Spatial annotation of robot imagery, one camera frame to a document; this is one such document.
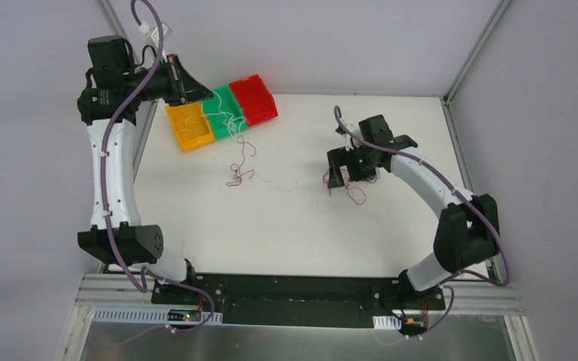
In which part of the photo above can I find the aluminium front rail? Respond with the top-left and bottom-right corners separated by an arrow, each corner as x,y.
75,273 -> 525,316

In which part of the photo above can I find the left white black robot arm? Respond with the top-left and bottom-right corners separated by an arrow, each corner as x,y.
77,35 -> 213,305

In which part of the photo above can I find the red plastic bin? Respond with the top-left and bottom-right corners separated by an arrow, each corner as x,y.
228,74 -> 278,126

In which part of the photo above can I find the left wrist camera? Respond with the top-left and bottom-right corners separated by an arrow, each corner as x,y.
138,22 -> 172,48

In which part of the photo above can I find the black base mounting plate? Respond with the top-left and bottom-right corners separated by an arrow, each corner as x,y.
151,273 -> 446,328

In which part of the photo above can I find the yellow plastic bin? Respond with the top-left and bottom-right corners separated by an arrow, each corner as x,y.
165,102 -> 216,152

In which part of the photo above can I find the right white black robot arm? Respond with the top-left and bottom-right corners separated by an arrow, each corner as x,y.
327,107 -> 502,308

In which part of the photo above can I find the green plastic bin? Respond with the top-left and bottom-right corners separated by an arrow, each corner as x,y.
202,85 -> 248,140

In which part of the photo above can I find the red thin wire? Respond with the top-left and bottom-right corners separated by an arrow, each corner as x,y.
225,135 -> 382,206

